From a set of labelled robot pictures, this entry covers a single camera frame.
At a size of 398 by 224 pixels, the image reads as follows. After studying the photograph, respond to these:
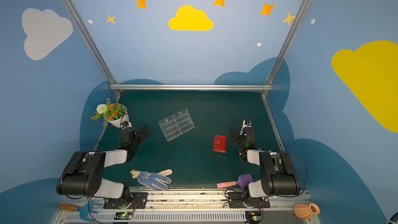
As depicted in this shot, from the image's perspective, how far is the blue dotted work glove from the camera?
0.80 meters

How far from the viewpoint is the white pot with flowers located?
0.91m

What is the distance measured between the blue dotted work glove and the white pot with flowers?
0.33 metres
